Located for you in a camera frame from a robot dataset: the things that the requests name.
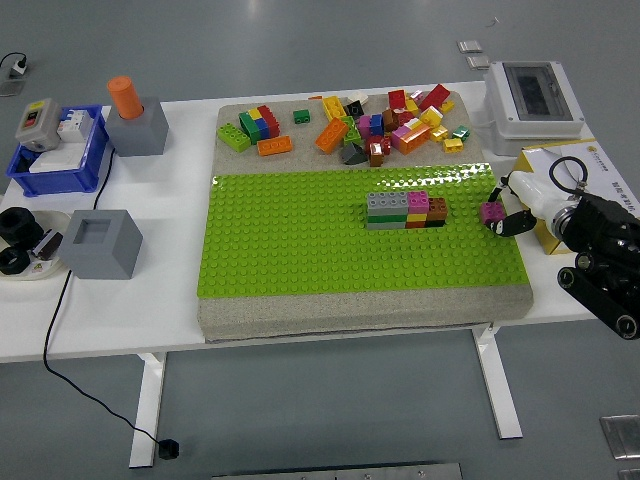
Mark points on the long lime toy brick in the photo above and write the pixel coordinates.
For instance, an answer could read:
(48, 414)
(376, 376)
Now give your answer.
(232, 136)

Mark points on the silver floor plate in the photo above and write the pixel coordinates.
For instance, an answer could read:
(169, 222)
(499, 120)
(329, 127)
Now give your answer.
(631, 474)
(470, 46)
(478, 62)

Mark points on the white circuit breaker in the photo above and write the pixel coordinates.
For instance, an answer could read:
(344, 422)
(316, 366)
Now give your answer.
(75, 125)

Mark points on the large black nut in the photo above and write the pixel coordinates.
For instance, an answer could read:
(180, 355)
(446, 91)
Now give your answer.
(17, 225)

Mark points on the long grey toy brick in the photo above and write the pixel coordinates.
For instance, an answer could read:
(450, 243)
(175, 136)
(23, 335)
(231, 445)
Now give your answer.
(387, 200)

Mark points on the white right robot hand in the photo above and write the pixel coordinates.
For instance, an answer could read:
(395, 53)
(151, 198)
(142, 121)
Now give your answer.
(532, 192)

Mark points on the small brown white component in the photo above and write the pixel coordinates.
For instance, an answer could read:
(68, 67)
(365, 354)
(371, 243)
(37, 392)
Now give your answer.
(47, 245)

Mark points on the grey floor socket cover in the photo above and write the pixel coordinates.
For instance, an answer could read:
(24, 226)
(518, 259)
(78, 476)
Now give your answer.
(10, 88)

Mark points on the green studded baseplate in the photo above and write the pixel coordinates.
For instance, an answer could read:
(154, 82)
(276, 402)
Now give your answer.
(300, 240)

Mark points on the yellow and white brick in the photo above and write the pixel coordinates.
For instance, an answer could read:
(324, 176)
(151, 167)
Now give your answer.
(430, 116)

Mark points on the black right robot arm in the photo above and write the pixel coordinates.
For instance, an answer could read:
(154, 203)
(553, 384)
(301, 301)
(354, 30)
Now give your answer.
(600, 225)

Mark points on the blue plastic bin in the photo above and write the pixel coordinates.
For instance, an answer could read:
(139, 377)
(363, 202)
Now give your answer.
(60, 181)

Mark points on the black toy brick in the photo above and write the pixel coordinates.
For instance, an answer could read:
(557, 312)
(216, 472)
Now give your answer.
(435, 223)
(355, 110)

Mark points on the grey cube socket block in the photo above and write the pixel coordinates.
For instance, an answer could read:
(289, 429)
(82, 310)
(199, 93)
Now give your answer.
(142, 130)
(107, 252)

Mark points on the long grey metal plate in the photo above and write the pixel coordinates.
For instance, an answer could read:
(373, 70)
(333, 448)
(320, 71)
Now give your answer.
(337, 471)

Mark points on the small pink toy brick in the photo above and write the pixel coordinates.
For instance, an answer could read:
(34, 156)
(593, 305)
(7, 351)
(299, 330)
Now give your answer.
(417, 95)

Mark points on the long yellow toy brick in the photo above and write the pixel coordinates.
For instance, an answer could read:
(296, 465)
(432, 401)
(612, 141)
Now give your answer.
(333, 108)

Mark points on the white toy brick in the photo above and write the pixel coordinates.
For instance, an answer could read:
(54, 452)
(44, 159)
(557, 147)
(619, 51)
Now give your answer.
(359, 97)

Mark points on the white table leg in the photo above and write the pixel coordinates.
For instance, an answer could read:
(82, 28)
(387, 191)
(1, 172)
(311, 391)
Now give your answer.
(147, 410)
(497, 385)

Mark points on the large silver floor hatch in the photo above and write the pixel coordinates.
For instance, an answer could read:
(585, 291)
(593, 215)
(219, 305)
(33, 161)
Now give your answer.
(622, 436)

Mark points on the small green toy brick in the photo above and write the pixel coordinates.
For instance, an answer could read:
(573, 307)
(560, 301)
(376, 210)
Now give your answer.
(301, 117)

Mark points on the long red toy brick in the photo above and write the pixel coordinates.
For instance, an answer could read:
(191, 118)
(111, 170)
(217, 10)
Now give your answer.
(434, 97)

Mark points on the orange cylinder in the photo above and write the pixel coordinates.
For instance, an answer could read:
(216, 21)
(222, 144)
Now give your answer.
(125, 97)

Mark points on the grey switch box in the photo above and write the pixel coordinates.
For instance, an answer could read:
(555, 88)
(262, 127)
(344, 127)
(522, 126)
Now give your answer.
(37, 122)

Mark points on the white electrical enclosure box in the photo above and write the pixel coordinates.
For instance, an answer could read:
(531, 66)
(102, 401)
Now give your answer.
(530, 100)

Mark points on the long orange toy brick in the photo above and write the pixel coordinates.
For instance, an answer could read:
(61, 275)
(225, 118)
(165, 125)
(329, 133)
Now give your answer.
(331, 135)
(275, 145)

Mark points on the dark red toy brick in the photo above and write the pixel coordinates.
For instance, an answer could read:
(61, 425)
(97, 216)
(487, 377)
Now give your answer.
(374, 145)

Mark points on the white flat panel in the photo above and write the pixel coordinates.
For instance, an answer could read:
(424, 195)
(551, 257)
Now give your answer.
(55, 160)

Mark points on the large orange toy brick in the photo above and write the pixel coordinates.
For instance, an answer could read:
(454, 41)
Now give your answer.
(416, 138)

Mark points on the yellow and white cardboard box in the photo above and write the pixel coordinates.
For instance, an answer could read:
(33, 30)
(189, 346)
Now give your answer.
(600, 160)

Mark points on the dark grey sloped brick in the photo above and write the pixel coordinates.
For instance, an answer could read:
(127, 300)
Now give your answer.
(354, 154)

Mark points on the magenta toy brick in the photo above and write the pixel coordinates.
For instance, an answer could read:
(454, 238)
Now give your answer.
(364, 126)
(418, 200)
(491, 212)

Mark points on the grey-brown foam mat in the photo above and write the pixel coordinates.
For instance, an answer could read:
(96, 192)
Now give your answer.
(350, 315)

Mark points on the brown toy brick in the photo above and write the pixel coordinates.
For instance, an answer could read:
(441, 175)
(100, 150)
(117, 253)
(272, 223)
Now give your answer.
(437, 208)
(390, 120)
(376, 159)

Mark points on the blue toy brick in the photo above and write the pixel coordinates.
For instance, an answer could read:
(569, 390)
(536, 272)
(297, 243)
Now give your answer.
(262, 127)
(376, 125)

